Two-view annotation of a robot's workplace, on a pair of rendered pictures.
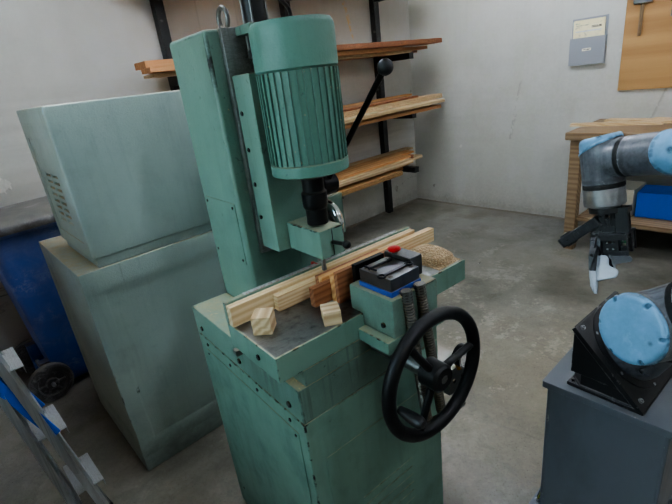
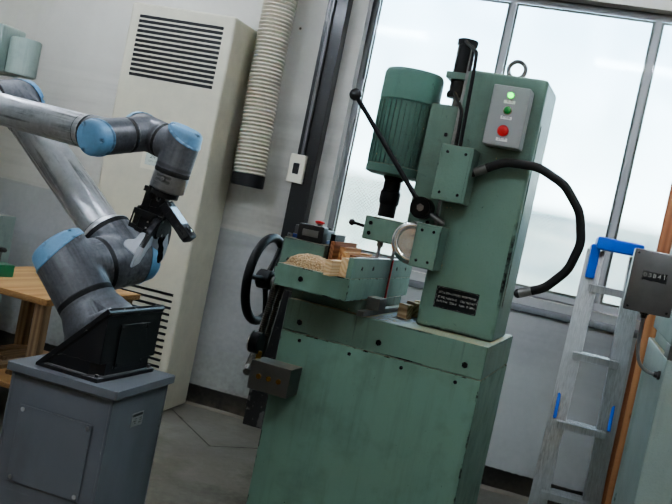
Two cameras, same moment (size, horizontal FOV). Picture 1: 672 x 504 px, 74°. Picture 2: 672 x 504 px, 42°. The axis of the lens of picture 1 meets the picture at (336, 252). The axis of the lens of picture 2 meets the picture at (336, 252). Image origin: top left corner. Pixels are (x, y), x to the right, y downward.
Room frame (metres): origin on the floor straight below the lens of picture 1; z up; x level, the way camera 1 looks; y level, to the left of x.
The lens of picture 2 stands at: (3.11, -1.53, 1.08)
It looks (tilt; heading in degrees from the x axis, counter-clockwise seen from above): 3 degrees down; 146
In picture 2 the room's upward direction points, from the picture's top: 12 degrees clockwise
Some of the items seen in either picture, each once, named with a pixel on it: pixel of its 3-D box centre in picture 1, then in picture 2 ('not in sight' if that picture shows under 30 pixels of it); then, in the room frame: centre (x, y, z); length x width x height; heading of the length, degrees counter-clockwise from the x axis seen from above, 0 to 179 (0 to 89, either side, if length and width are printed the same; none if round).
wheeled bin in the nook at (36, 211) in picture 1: (57, 291); not in sight; (2.25, 1.53, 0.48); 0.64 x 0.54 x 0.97; 133
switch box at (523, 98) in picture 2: not in sight; (508, 117); (1.36, 0.11, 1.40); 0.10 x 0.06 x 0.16; 36
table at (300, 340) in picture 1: (369, 304); (333, 276); (0.96, -0.06, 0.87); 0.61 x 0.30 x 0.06; 126
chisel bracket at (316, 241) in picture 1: (316, 239); (388, 234); (1.03, 0.04, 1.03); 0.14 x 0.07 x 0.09; 36
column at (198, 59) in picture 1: (251, 176); (488, 207); (1.25, 0.21, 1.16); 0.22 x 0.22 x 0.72; 36
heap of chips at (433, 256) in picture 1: (429, 252); (312, 261); (1.12, -0.25, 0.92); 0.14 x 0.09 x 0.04; 36
